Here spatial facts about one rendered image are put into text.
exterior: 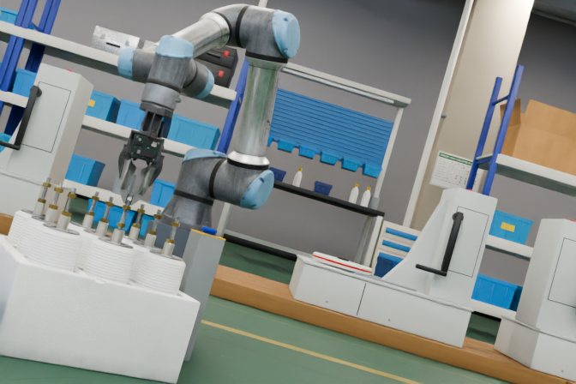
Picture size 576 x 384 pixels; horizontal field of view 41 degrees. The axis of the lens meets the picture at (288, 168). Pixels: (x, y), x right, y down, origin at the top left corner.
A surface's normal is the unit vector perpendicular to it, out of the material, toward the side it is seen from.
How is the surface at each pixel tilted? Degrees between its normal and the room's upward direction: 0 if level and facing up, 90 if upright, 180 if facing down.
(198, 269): 90
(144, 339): 90
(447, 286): 90
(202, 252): 90
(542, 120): 98
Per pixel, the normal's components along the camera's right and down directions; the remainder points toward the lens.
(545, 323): 0.04, -0.07
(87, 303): 0.48, 0.07
